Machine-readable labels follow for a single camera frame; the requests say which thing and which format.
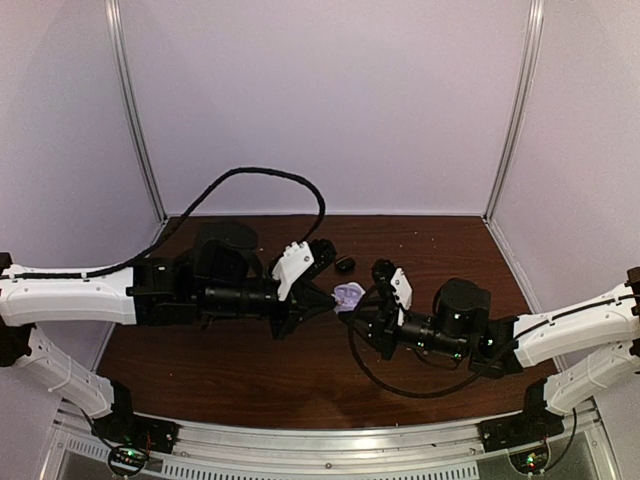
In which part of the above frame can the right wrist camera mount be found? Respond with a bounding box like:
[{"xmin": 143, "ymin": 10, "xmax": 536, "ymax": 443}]
[{"xmin": 371, "ymin": 259, "xmax": 413, "ymax": 327}]

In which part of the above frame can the black charging case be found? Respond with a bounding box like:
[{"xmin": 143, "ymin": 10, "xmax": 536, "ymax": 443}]
[{"xmin": 334, "ymin": 256, "xmax": 356, "ymax": 274}]

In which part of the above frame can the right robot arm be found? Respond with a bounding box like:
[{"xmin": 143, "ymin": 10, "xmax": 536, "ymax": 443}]
[{"xmin": 333, "ymin": 262, "xmax": 639, "ymax": 442}]

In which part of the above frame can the left aluminium frame post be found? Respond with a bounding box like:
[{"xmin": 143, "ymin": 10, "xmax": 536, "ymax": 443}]
[{"xmin": 104, "ymin": 0, "xmax": 167, "ymax": 223}]

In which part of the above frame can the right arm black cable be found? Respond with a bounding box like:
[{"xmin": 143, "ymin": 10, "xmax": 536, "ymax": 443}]
[{"xmin": 347, "ymin": 287, "xmax": 521, "ymax": 399}]

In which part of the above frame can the aluminium frame post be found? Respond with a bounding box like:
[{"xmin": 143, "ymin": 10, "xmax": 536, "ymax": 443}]
[
  {"xmin": 483, "ymin": 0, "xmax": 545, "ymax": 224},
  {"xmin": 104, "ymin": 0, "xmax": 167, "ymax": 223}
]

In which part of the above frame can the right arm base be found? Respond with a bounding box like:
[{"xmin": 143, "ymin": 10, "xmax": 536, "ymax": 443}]
[{"xmin": 478, "ymin": 412, "xmax": 565, "ymax": 475}]

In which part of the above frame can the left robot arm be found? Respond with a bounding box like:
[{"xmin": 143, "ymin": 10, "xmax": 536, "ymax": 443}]
[{"xmin": 1, "ymin": 221, "xmax": 336, "ymax": 444}]

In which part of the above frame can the right aluminium frame post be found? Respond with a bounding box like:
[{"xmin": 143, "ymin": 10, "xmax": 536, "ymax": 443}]
[{"xmin": 483, "ymin": 0, "xmax": 545, "ymax": 224}]

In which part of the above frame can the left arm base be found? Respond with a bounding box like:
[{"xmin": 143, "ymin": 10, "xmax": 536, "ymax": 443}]
[{"xmin": 85, "ymin": 414, "xmax": 179, "ymax": 479}]

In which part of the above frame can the purple round charging case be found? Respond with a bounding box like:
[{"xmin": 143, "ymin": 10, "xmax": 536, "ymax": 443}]
[{"xmin": 333, "ymin": 282, "xmax": 365, "ymax": 314}]

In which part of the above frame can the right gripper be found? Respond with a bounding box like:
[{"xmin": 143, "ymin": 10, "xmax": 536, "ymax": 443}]
[{"xmin": 338, "ymin": 297, "xmax": 468, "ymax": 363}]

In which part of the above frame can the front aluminium rail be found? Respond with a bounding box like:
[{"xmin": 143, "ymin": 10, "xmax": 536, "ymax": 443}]
[{"xmin": 36, "ymin": 405, "xmax": 620, "ymax": 479}]

